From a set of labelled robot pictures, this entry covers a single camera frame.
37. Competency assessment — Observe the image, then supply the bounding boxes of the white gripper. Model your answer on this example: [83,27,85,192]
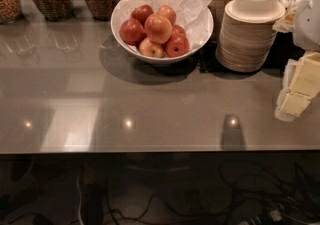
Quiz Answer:
[274,51,320,122]

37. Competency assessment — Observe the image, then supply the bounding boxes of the large top red apple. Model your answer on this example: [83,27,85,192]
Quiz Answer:
[144,14,172,44]

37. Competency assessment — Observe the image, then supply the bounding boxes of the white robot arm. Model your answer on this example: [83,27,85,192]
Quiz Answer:
[275,0,320,122]

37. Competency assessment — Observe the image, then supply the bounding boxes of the front right red apple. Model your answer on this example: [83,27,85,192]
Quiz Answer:
[165,33,190,58]

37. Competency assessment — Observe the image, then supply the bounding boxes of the small right red apple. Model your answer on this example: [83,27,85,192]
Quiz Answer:
[172,25,186,35]

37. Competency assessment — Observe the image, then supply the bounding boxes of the front yellow-red apple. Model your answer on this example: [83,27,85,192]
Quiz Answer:
[138,37,164,58]

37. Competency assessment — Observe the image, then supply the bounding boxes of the back right red apple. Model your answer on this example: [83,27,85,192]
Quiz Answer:
[157,5,176,24]

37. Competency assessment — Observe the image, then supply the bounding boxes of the white ceramic bowl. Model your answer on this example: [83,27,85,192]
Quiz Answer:
[110,0,212,66]

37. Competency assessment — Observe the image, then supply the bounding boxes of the left red apple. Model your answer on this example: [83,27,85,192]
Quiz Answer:
[120,18,146,46]

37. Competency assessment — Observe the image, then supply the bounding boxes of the front stack of paper bowls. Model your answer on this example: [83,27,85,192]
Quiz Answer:
[215,0,285,73]

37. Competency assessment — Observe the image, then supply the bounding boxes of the white tissue paper liner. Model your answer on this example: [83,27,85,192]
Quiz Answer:
[117,0,214,50]

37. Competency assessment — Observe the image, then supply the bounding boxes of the left glass cereal jar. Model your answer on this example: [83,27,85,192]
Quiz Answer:
[0,0,22,24]

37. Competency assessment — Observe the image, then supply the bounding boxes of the cables under table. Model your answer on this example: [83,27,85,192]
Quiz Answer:
[74,160,320,225]

